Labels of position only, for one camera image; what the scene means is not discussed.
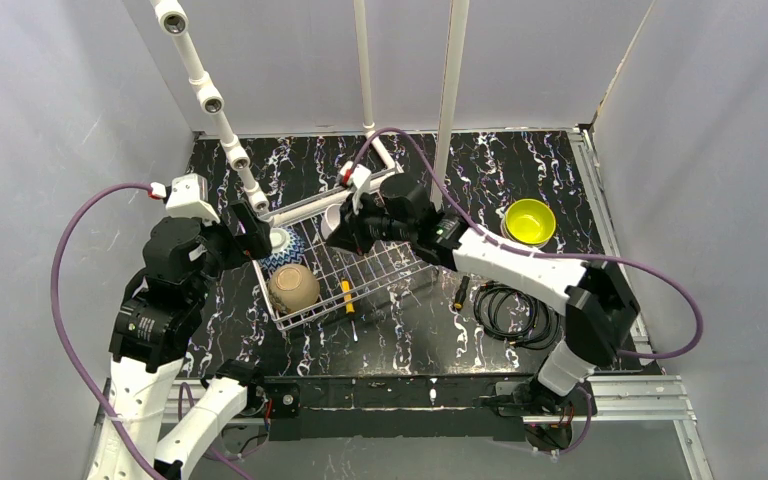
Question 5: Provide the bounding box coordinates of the red patterned blue bowl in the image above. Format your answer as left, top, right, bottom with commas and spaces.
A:
259, 227, 305, 274

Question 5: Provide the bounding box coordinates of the white bowl brown rim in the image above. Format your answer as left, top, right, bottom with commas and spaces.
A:
267, 264, 320, 315

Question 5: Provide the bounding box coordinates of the yellow green bowl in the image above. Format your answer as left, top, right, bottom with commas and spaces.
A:
503, 199, 557, 247

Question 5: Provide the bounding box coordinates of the grey white bowl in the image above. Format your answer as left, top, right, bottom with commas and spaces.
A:
320, 204, 342, 242

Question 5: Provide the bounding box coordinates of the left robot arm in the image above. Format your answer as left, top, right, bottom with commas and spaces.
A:
88, 201, 271, 479

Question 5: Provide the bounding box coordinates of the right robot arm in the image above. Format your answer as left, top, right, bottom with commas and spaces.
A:
321, 174, 640, 397

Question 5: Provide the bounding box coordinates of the white vertical pole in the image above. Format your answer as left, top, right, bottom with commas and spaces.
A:
434, 0, 470, 180

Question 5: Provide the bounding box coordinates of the white wire dish rack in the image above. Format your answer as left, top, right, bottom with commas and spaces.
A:
255, 188, 439, 333

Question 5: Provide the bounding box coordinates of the yellow handled screwdriver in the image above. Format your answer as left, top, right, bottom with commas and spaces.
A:
340, 279, 359, 342

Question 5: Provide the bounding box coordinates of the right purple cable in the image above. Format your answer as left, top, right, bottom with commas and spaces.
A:
346, 127, 705, 458

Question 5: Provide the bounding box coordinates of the purple cable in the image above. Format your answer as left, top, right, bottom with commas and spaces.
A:
346, 127, 705, 458
51, 182, 173, 480

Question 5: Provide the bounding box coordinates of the black orange handled screwdriver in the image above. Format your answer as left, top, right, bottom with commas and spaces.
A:
451, 275, 471, 312

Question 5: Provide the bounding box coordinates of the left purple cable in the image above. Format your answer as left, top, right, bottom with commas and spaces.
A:
51, 182, 173, 480

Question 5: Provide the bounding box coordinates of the coiled black cable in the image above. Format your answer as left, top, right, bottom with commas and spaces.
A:
473, 281, 565, 351

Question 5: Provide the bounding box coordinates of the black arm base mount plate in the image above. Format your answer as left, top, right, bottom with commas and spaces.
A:
202, 374, 597, 443

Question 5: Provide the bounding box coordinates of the white pvc pipe frame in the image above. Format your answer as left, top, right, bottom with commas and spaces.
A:
132, 1, 419, 228

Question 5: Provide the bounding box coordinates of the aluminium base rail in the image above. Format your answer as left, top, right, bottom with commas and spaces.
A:
85, 374, 717, 480

